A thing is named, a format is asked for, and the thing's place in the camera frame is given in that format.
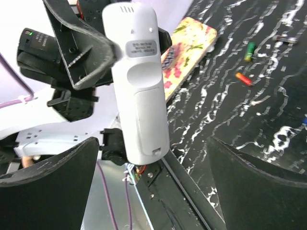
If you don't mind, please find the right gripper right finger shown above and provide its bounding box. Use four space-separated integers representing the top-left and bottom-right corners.
207 137 307 230

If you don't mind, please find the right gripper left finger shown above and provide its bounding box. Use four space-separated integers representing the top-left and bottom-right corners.
0 137 99 230

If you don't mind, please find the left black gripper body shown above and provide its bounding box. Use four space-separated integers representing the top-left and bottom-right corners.
17 0 131 122

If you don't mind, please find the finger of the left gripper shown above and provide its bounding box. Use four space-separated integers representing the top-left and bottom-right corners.
158 27 172 55
43 0 116 90

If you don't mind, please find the white remote control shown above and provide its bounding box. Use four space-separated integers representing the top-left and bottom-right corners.
102 2 169 165

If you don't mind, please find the floral rectangular tray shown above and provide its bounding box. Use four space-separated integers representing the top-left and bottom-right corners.
161 17 217 101

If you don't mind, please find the green battery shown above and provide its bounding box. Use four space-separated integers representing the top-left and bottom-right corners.
244 42 256 62

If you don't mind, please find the red orange battery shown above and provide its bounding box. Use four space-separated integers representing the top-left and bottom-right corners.
236 72 253 86

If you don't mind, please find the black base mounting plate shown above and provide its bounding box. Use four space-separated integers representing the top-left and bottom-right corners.
134 148 226 230

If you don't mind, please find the small black battery far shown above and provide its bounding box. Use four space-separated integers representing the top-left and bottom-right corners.
272 35 297 44

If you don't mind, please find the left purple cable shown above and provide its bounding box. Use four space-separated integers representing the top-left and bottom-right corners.
0 52 135 230

